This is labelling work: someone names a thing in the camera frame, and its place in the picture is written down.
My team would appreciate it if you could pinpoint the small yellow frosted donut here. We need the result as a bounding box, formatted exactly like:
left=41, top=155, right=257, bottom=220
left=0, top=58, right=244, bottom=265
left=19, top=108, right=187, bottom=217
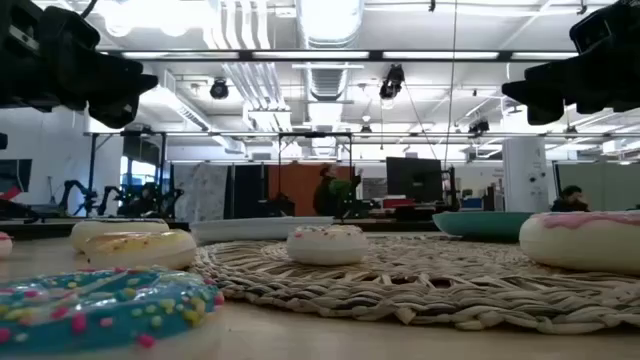
left=83, top=228, right=198, bottom=271

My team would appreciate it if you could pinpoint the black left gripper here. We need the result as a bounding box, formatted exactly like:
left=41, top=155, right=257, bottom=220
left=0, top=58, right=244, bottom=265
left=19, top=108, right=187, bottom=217
left=0, top=0, right=160, bottom=130

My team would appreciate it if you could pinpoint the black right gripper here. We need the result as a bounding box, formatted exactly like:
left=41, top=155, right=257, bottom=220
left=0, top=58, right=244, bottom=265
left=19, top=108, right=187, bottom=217
left=500, top=0, right=640, bottom=127

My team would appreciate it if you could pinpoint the small orange frosted donut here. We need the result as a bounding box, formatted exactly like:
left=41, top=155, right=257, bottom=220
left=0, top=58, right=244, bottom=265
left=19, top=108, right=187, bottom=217
left=69, top=217, right=171, bottom=253

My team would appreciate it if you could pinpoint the small blue sprinkled donut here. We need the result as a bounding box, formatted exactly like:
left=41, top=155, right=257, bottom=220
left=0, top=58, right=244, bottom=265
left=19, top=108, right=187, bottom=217
left=0, top=266, right=226, bottom=357

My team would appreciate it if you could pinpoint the small white sprinkled donut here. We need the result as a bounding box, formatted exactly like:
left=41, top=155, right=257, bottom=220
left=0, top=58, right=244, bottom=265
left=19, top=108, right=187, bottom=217
left=285, top=224, right=370, bottom=267

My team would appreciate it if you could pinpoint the black metal rig frame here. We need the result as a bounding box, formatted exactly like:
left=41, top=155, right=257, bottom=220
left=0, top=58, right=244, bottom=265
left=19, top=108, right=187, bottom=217
left=99, top=48, right=581, bottom=63

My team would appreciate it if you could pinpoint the person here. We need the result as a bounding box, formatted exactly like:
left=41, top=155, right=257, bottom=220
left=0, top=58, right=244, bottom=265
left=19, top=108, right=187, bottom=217
left=549, top=184, right=591, bottom=214
left=312, top=163, right=362, bottom=219

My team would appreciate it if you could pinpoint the grey-green partition wall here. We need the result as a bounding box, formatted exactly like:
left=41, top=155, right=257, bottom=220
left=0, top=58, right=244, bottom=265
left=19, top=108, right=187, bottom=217
left=554, top=162, right=640, bottom=212

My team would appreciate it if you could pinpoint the black overhead camera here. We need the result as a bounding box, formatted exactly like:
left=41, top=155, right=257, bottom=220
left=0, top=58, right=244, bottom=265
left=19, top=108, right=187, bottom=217
left=378, top=63, right=406, bottom=101

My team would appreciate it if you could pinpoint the green plate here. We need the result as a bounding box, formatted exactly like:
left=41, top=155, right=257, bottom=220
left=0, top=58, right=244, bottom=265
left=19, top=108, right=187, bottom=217
left=432, top=210, right=535, bottom=243

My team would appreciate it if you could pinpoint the light blue plate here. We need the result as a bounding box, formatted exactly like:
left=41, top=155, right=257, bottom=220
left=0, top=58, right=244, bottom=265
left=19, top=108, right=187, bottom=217
left=189, top=215, right=335, bottom=246

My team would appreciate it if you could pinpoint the orange partition wall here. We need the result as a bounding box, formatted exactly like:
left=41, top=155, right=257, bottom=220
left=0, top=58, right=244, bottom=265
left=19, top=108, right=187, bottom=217
left=266, top=164, right=354, bottom=218

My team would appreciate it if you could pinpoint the black round ceiling lamp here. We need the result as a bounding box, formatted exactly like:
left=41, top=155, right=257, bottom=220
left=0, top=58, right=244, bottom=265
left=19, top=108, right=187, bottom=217
left=209, top=77, right=230, bottom=101

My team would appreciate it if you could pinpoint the black computer monitor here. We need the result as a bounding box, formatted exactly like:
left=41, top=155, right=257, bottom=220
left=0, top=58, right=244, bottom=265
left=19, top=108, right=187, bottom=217
left=385, top=156, right=444, bottom=204

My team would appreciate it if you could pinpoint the large pink frosted donut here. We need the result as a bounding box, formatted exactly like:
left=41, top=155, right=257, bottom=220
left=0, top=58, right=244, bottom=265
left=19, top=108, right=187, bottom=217
left=518, top=210, right=640, bottom=277

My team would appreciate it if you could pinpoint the white round pillar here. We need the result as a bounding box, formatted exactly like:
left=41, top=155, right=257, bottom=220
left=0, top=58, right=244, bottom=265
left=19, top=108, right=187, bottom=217
left=501, top=136, right=551, bottom=214

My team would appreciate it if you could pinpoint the round woven straw placemat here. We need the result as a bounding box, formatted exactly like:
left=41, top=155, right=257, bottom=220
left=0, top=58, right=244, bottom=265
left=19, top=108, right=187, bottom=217
left=189, top=233, right=640, bottom=336

